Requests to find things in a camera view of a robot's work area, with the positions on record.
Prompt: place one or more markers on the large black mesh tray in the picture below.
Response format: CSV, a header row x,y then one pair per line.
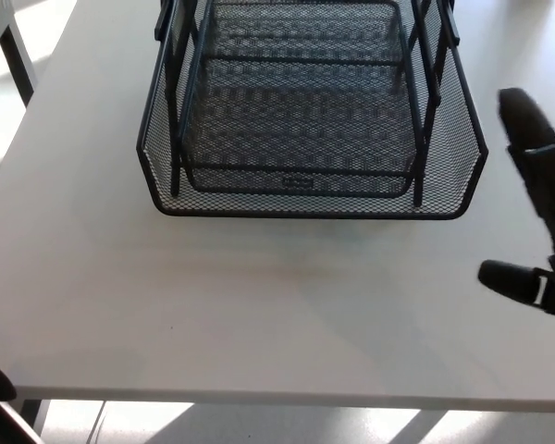
x,y
305,206

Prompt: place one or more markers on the grey desk leg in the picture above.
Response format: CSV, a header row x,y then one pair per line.
x,y
33,411

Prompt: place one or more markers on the dark red chair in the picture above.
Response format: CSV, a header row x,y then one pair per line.
x,y
14,425

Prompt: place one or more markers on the black mesh tray with label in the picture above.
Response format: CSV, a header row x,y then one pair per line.
x,y
298,182

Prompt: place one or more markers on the small black mesh tray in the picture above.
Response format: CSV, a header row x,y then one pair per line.
x,y
300,28

